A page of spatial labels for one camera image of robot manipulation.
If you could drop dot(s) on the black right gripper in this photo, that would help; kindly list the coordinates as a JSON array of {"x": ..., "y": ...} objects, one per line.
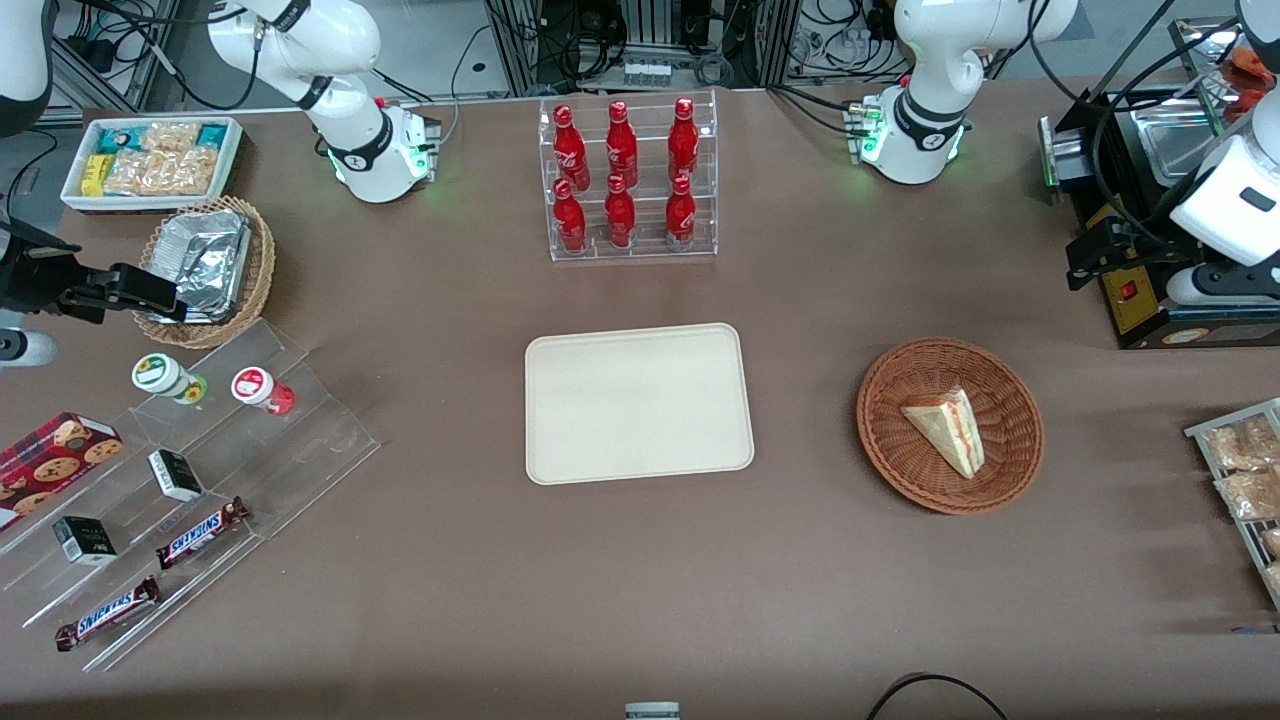
[{"x": 35, "y": 281}]

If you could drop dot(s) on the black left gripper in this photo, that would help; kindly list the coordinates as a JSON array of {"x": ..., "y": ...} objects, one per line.
[{"x": 1128, "y": 240}]

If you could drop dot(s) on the triangular sandwich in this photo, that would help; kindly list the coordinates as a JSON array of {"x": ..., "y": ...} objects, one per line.
[{"x": 950, "y": 430}]

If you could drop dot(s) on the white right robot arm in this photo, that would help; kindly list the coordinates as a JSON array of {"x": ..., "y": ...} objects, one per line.
[{"x": 340, "y": 40}]

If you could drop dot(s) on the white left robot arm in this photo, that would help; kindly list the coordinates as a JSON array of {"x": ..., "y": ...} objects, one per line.
[{"x": 930, "y": 60}]

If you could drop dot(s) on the silver foil tray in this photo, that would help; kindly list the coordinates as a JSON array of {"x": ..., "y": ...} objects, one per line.
[{"x": 205, "y": 260}]

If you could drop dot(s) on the light wicker basket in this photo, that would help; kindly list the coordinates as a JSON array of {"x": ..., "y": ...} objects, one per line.
[{"x": 262, "y": 270}]

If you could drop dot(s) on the round brown wicker basket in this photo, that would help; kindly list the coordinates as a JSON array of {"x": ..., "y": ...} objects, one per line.
[{"x": 895, "y": 450}]

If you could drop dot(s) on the beige plastic tray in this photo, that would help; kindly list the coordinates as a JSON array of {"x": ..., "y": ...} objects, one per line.
[{"x": 640, "y": 400}]

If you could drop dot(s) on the black food warmer machine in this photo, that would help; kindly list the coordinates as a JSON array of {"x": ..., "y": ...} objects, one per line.
[{"x": 1150, "y": 310}]

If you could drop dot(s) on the green lid cup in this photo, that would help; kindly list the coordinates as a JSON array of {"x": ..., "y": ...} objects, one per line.
[{"x": 165, "y": 376}]

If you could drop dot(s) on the clear bag of crackers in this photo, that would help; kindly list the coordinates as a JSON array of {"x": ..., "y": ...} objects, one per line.
[{"x": 165, "y": 172}]

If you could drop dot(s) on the yellow snack packet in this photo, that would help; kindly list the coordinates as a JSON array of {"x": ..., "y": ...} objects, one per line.
[{"x": 94, "y": 175}]

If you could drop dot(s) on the red lid cup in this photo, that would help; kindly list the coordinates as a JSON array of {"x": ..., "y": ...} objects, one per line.
[{"x": 258, "y": 388}]

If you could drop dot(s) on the steel warmer pan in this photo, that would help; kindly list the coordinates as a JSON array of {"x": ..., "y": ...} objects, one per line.
[{"x": 1180, "y": 140}]

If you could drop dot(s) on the white plastic snack bin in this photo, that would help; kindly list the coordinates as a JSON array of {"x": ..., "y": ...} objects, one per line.
[{"x": 235, "y": 165}]

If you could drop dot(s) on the teal snack packet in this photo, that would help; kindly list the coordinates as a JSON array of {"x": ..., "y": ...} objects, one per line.
[
  {"x": 212, "y": 135},
  {"x": 116, "y": 138}
]

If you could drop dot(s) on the small black box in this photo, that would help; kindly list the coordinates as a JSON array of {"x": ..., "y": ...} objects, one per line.
[
  {"x": 84, "y": 541},
  {"x": 176, "y": 476}
]

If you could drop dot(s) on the red plaid cookie box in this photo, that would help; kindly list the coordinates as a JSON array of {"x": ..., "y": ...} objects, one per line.
[{"x": 50, "y": 465}]

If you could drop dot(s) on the clear acrylic stepped display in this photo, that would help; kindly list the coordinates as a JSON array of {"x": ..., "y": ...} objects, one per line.
[{"x": 300, "y": 450}]

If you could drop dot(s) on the red sausage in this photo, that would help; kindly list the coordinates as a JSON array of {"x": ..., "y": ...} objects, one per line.
[
  {"x": 1255, "y": 62},
  {"x": 1258, "y": 100}
]

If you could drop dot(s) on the clear bag of pastry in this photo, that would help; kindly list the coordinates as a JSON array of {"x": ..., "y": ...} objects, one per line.
[
  {"x": 1245, "y": 445},
  {"x": 1250, "y": 495}
]

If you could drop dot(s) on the snickers chocolate bar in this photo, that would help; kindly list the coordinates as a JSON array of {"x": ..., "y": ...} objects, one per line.
[
  {"x": 200, "y": 533},
  {"x": 105, "y": 613}
]

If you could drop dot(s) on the red cola bottle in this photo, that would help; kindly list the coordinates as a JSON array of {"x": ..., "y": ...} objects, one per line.
[
  {"x": 680, "y": 215},
  {"x": 621, "y": 145},
  {"x": 569, "y": 220},
  {"x": 571, "y": 150},
  {"x": 620, "y": 215},
  {"x": 683, "y": 140}
]

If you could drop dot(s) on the clear acrylic bottle rack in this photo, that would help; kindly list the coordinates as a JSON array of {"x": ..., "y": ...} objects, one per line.
[{"x": 648, "y": 245}]

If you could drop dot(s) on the white power strip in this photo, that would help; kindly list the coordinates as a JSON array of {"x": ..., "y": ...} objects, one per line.
[{"x": 647, "y": 73}]

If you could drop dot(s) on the small grey object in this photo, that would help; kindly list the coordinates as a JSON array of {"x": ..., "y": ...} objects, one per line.
[{"x": 652, "y": 711}]

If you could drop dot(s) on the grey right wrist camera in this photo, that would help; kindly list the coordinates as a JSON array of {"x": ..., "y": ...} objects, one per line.
[{"x": 25, "y": 349}]

